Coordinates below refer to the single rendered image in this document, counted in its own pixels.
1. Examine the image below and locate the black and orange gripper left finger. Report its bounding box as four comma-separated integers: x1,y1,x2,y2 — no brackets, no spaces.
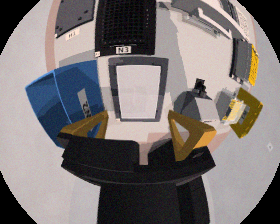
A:
60,110,109,139

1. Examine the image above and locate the yellow open-top bin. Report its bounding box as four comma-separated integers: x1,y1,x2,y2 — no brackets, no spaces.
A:
230,87,263,139

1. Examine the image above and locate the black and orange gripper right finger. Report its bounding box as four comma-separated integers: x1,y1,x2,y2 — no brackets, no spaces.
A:
168,110,217,161

